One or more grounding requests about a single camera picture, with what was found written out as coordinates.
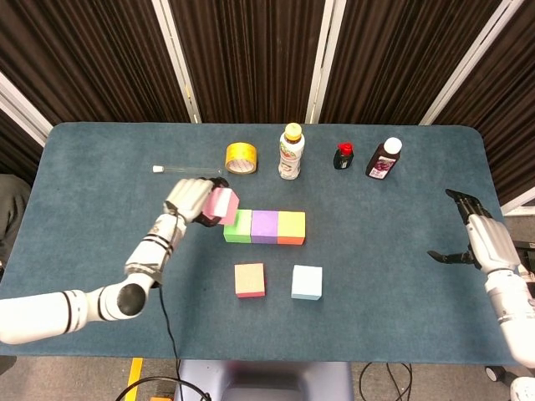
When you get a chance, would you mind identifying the person in grey clothing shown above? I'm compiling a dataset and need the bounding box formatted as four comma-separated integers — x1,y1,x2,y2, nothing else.
0,174,31,272

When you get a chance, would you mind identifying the black caster wheel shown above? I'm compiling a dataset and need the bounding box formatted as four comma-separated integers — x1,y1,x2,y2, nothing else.
484,365,519,383

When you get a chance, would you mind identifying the glass test tube white cap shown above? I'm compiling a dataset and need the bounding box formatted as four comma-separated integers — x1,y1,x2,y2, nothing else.
152,165,223,177

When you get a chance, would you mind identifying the drink bottle yellow cap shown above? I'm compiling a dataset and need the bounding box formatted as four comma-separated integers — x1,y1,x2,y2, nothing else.
278,122,306,180

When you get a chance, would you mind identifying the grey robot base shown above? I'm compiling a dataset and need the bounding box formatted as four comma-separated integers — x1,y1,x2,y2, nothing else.
173,359,354,401

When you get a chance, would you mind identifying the yellow floor tape strip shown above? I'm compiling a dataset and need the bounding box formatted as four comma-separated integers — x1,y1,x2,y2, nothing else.
124,358,144,401

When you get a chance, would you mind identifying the black floor cable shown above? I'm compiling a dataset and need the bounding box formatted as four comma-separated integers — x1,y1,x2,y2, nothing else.
358,362,415,401

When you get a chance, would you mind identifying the dark bottle white cap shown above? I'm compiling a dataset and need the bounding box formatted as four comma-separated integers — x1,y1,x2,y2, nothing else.
365,137,404,180

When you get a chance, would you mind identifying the brown pleated partition screen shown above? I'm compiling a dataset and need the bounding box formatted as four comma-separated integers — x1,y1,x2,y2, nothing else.
0,0,202,126
319,0,502,125
430,0,535,206
169,0,327,124
0,108,43,180

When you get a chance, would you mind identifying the yellow tape roll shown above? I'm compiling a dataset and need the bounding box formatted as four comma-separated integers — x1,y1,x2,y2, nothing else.
225,142,259,175

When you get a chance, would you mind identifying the red foam cube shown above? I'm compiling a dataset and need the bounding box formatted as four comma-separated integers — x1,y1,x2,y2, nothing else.
234,262,267,299

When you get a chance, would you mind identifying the black ink bottle red cap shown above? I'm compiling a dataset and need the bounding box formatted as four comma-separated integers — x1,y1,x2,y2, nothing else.
333,142,355,170

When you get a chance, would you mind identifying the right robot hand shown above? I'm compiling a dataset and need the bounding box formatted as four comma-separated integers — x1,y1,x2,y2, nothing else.
426,188,522,275

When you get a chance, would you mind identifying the green foam cube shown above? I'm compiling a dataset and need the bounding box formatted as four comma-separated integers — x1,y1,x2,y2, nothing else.
223,208,254,244

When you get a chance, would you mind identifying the black floor equipment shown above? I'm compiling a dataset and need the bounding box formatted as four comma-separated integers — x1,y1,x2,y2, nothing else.
516,240,535,277

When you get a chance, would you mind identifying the purple foam cube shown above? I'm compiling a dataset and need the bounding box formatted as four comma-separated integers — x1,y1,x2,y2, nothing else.
250,210,280,245

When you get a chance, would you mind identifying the pink foam cube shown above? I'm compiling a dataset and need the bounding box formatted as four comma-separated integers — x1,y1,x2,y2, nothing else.
204,186,241,228

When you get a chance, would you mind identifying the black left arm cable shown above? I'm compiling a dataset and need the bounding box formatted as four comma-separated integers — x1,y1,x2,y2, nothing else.
115,211,212,401

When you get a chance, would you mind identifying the light blue foam cube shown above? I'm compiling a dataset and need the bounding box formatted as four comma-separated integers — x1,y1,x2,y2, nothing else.
291,264,324,300

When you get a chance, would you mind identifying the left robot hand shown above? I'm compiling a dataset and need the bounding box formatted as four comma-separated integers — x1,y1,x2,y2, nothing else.
164,176,230,229

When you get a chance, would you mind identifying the orange foam cube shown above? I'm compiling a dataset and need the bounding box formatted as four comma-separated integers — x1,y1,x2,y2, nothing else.
277,211,307,246

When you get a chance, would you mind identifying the blue-grey table cloth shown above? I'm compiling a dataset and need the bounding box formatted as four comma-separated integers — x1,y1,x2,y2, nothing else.
8,121,517,364

